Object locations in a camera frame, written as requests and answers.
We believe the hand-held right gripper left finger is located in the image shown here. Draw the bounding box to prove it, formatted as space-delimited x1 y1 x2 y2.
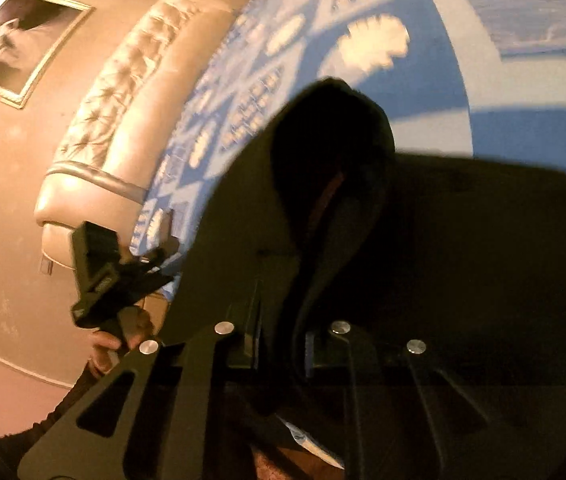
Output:
17 287 266 480

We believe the framed wall picture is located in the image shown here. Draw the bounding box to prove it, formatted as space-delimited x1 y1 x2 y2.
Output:
0 0 96 110

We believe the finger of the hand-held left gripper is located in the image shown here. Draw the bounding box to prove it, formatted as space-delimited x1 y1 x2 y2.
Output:
124 247 178 308

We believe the cream tufted headboard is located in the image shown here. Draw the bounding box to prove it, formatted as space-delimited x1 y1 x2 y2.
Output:
34 0 264 273

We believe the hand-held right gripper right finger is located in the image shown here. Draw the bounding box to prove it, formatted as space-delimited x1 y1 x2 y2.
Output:
305 319 496 480

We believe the black studded sweater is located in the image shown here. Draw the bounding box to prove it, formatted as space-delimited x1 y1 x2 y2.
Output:
163 77 566 480

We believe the blue checked bedsheet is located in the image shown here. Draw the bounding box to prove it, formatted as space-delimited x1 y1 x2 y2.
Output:
128 0 566 281

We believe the person's left hand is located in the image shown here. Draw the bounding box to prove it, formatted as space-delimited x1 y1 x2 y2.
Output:
88 305 156 378

